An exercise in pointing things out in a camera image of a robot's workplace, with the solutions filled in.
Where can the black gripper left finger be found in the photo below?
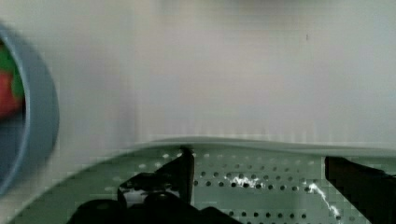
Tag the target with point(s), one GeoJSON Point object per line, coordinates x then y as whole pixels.
{"type": "Point", "coordinates": [160, 197]}

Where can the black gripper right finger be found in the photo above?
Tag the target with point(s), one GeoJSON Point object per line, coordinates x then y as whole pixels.
{"type": "Point", "coordinates": [371, 191]}

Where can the mint green strainer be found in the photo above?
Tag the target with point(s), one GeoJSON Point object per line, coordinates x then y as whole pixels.
{"type": "Point", "coordinates": [253, 182]}

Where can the small blue bowl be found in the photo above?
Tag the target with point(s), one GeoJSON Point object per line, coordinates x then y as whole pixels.
{"type": "Point", "coordinates": [28, 137]}

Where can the red toy strawberry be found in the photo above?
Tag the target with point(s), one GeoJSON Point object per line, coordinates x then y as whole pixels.
{"type": "Point", "coordinates": [11, 87]}

